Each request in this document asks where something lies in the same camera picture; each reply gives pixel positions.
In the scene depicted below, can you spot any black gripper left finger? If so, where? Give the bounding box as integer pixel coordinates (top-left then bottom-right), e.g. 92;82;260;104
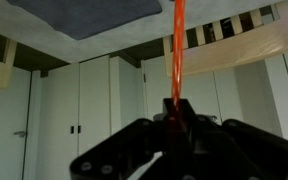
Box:
69;98;179;180

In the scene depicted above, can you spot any red plastic straw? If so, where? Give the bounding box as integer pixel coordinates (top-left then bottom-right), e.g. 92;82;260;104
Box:
170;0;187;113

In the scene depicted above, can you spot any white room door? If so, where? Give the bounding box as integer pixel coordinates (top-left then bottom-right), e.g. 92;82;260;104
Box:
0;68;32;180

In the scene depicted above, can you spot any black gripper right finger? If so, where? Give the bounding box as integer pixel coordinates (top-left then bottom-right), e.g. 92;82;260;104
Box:
176;98;288;180

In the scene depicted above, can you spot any silver door lever handle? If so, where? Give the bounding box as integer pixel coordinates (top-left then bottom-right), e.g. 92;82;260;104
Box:
13;130;28;139

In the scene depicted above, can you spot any dark blue cloth placemat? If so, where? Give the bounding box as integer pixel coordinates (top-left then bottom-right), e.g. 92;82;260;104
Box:
6;0;164;41

